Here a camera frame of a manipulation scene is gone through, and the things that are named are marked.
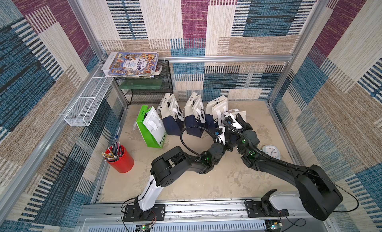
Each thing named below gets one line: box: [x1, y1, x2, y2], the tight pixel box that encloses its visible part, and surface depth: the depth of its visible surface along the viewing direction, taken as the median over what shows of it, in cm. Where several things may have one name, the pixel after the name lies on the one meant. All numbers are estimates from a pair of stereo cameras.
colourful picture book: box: [107, 51, 159, 78], surface depth 81 cm
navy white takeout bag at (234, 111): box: [227, 108, 247, 121], surface depth 83 cm
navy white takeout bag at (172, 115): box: [156, 93, 185, 136], surface depth 89 cm
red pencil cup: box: [101, 141, 135, 174], surface depth 82 cm
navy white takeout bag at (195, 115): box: [184, 92, 206, 138], surface depth 88 cm
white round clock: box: [259, 144, 281, 160], surface depth 93 cm
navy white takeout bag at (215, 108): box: [204, 95, 228, 130], surface depth 86 cm
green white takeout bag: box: [135, 105, 168, 149], surface depth 83 cm
